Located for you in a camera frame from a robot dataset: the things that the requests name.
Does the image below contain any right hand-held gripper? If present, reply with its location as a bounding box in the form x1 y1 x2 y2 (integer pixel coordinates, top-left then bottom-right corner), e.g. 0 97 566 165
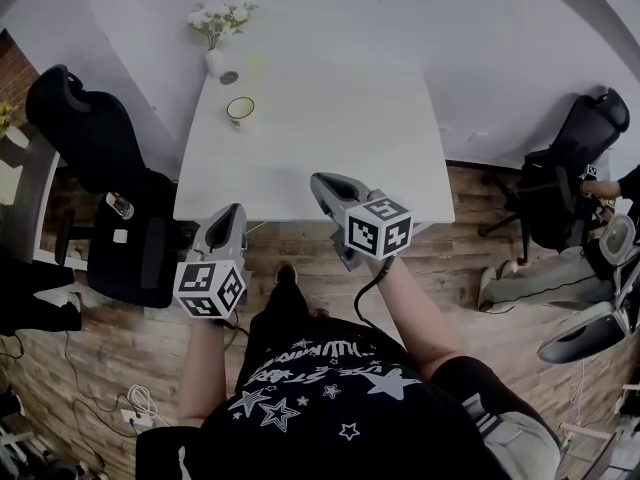
309 171 414 272

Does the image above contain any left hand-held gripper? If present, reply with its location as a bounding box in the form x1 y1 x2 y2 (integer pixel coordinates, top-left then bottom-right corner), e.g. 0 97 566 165
173 202 249 321

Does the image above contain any white mug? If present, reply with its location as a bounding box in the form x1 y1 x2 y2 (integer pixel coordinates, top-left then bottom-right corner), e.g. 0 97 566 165
226 96 256 129

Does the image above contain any person's right forearm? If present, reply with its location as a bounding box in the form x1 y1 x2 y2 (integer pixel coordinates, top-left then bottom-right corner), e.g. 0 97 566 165
359 255 466 379

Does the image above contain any person's left forearm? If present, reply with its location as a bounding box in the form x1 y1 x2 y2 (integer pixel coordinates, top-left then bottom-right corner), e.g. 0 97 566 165
177 317 229 427

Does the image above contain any person's black shoe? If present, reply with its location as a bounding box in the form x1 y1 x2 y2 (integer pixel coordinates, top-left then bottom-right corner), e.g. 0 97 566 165
275 261 299 287

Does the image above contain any person's black trouser leg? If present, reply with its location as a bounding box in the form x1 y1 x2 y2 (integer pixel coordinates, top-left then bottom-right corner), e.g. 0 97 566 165
249 282 311 329

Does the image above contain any black office chair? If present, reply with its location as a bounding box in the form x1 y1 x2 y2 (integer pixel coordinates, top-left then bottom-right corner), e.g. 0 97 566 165
25 64 194 309
479 86 631 264

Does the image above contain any clear plastic bottle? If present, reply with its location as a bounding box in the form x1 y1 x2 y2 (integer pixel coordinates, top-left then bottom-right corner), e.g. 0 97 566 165
105 192 135 221

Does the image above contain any white ribbed vase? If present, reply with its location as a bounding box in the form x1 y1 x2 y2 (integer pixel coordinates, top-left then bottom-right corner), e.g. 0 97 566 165
204 49 226 79

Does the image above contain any black fabric bag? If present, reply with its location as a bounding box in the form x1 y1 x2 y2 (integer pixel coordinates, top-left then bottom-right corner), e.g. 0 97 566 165
0 257 84 337

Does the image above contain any white power strip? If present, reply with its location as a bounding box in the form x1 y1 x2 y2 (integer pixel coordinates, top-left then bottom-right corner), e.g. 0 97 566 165
119 407 154 429

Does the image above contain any person's black star shirt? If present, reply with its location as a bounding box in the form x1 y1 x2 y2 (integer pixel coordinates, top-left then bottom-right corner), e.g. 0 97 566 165
134 312 561 480

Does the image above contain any white flower bouquet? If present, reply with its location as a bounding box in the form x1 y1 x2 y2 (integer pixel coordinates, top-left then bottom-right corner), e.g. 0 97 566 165
187 1 259 52

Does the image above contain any white slender vase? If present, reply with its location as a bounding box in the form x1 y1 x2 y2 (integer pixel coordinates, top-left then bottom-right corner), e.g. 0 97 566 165
3 126 31 150

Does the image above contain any grey and white office chair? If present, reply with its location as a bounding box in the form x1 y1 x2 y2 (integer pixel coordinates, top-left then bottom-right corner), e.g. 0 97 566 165
537 212 640 364

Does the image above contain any grey pouch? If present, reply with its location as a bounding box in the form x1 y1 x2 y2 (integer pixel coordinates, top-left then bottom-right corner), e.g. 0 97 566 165
462 392 561 480

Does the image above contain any white coiled cable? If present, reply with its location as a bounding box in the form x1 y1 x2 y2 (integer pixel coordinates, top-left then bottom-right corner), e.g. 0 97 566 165
127 383 159 419

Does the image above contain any thin black floor cable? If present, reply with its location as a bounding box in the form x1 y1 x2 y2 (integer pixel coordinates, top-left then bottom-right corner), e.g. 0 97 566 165
62 327 139 439

